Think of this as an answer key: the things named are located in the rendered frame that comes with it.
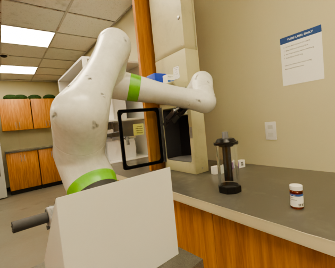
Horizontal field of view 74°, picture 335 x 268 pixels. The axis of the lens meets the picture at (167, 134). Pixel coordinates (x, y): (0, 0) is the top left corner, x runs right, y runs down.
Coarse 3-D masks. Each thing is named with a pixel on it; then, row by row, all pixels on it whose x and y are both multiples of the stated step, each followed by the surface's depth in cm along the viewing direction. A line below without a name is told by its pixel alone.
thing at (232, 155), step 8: (216, 152) 99; (224, 152) 96; (232, 152) 95; (224, 160) 96; (232, 160) 95; (224, 168) 96; (232, 168) 96; (224, 176) 97; (232, 176) 96; (224, 184) 97; (232, 184) 96
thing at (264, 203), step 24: (120, 168) 182; (144, 168) 172; (240, 168) 142; (264, 168) 136; (288, 168) 130; (192, 192) 103; (216, 192) 100; (240, 192) 97; (264, 192) 94; (288, 192) 91; (312, 192) 89; (240, 216) 77; (264, 216) 72; (288, 216) 71; (312, 216) 69; (312, 240) 60
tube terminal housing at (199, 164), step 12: (168, 60) 146; (180, 60) 137; (192, 60) 136; (156, 72) 158; (168, 72) 148; (180, 72) 138; (192, 72) 136; (168, 108) 153; (192, 120) 136; (192, 132) 135; (204, 132) 141; (192, 144) 136; (204, 144) 141; (192, 156) 138; (204, 156) 141; (180, 168) 148; (192, 168) 139; (204, 168) 141
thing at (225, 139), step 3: (222, 132) 99; (225, 132) 98; (222, 135) 99; (225, 135) 98; (219, 138) 102; (222, 138) 99; (225, 138) 98; (228, 138) 98; (231, 138) 97; (216, 141) 99; (219, 141) 97; (222, 141) 96; (225, 141) 95; (228, 141) 95; (231, 141) 95
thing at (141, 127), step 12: (132, 120) 148; (144, 120) 152; (156, 120) 157; (132, 132) 148; (144, 132) 152; (156, 132) 157; (120, 144) 144; (132, 144) 148; (144, 144) 152; (156, 144) 157; (132, 156) 148; (144, 156) 152; (156, 156) 157
